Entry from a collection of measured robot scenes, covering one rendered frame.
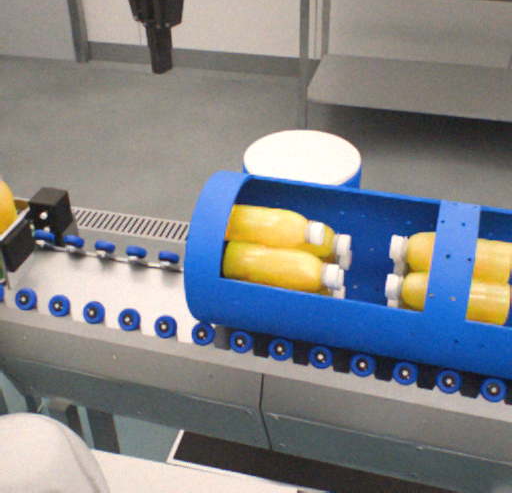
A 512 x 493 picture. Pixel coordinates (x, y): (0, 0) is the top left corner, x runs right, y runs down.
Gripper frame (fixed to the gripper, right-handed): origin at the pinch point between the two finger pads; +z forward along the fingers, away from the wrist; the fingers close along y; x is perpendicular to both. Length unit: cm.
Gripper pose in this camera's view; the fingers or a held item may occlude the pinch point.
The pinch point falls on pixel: (160, 48)
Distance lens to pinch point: 114.2
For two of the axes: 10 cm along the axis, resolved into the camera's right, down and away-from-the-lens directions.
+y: -8.1, -3.2, 4.9
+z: 0.3, 8.2, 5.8
